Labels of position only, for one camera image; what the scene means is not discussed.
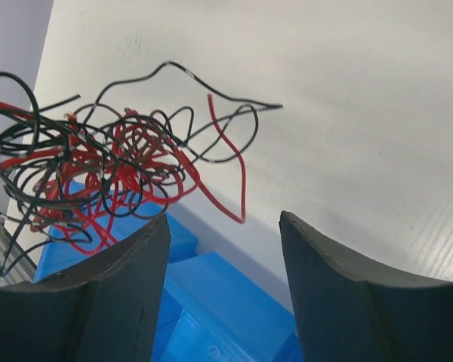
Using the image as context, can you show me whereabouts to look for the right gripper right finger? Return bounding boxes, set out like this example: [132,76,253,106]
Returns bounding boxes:
[279,211,453,361]

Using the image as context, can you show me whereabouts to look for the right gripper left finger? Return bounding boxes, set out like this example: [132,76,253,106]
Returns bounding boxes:
[0,216,171,361]

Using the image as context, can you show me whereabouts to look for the blue three-compartment bin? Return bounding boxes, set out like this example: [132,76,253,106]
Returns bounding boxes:
[32,176,303,362]

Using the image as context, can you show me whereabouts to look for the red and black wires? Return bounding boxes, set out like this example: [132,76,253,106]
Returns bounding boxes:
[0,60,284,276]

